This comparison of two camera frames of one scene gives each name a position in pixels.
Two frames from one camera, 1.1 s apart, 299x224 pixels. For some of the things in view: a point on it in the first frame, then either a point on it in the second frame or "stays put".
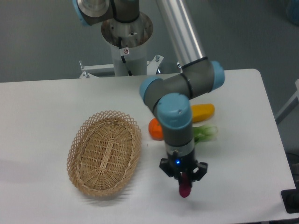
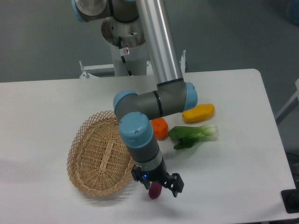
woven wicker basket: [103, 151] stays put
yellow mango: [201, 112] stays put
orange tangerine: [156, 129] stays put
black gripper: [173, 165] to [159, 174]
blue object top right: [294, 17] stays put
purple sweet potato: [185, 187] to [154, 190]
